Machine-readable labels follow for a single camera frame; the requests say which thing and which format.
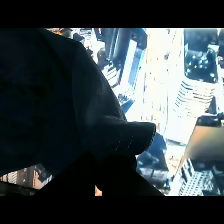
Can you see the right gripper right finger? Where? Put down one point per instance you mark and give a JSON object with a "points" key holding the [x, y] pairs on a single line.
{"points": [[126, 180]]}

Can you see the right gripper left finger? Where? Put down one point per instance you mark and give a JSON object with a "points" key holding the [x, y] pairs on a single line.
{"points": [[76, 181]]}

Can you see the black garment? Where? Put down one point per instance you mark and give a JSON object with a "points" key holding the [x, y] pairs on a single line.
{"points": [[50, 100]]}

